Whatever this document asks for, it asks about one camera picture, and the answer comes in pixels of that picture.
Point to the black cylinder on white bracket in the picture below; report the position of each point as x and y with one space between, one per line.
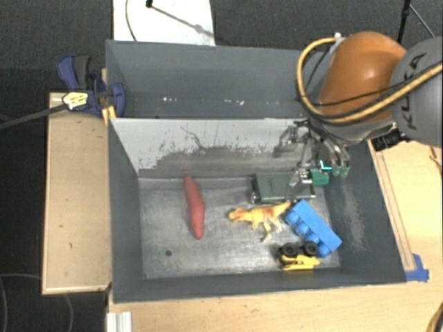
386 140

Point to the dark green flat block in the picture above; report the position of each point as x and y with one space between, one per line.
271 185

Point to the yellow toy dinosaur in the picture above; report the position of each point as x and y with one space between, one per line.
261 214

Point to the pale wood flat board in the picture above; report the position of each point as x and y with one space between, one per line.
78 199

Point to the grey metal bin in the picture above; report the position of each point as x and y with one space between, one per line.
221 240

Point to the yellow and black toy vehicle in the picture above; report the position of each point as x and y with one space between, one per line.
297 259

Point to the red toy sweet potato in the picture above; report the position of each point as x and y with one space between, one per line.
194 206

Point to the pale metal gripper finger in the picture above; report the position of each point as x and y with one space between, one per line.
306 189
293 185

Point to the blue toy building brick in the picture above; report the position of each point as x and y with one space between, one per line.
313 227

